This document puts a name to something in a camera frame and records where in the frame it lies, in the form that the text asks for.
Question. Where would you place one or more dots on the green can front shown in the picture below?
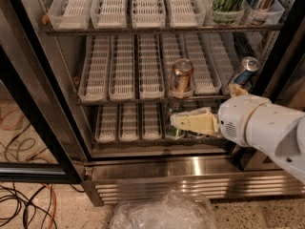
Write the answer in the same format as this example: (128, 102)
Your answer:
(174, 132)

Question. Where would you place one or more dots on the open glass fridge door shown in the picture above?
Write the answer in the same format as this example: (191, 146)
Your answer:
(28, 112)

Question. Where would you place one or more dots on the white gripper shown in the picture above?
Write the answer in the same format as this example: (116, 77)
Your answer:
(235, 118)

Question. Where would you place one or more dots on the stainless steel fridge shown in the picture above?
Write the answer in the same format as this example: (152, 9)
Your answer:
(136, 170)

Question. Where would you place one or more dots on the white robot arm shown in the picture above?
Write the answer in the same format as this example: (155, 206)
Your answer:
(254, 121)

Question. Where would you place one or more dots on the green can behind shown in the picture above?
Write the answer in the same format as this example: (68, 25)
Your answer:
(174, 107)

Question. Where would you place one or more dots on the copper coloured can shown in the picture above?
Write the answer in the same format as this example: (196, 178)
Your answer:
(181, 75)

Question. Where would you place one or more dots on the blue silver can middle shelf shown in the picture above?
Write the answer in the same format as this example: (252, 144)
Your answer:
(249, 66)

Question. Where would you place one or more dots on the clear plastic bag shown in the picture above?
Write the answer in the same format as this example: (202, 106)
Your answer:
(173, 211)

